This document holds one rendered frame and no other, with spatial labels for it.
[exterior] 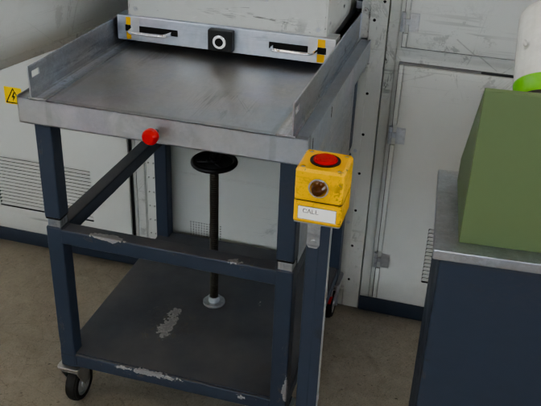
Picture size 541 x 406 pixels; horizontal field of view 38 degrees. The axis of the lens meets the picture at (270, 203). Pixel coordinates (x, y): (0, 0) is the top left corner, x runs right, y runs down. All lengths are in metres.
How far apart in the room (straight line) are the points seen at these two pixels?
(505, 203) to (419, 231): 0.94
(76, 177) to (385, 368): 1.13
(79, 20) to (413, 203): 1.02
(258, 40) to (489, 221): 0.76
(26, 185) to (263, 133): 1.34
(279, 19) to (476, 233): 0.74
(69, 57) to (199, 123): 0.40
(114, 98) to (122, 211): 0.93
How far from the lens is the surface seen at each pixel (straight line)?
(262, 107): 1.63
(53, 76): 1.77
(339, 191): 1.26
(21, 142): 2.63
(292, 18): 1.85
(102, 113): 1.63
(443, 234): 1.42
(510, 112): 1.30
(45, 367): 2.29
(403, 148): 2.18
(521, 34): 1.50
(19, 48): 1.98
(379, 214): 2.31
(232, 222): 2.44
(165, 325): 2.11
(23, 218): 2.77
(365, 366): 2.27
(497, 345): 1.49
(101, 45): 1.95
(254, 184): 2.35
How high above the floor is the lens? 1.45
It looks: 29 degrees down
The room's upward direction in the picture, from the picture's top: 2 degrees clockwise
